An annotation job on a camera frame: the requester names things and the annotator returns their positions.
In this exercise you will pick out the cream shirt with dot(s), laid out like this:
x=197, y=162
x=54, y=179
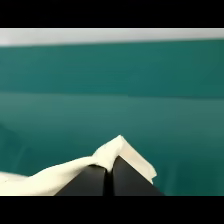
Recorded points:
x=66, y=175

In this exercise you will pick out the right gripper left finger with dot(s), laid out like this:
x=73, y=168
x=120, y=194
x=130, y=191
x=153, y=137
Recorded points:
x=88, y=181

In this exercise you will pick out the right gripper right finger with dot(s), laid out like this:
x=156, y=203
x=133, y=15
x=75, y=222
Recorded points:
x=128, y=180

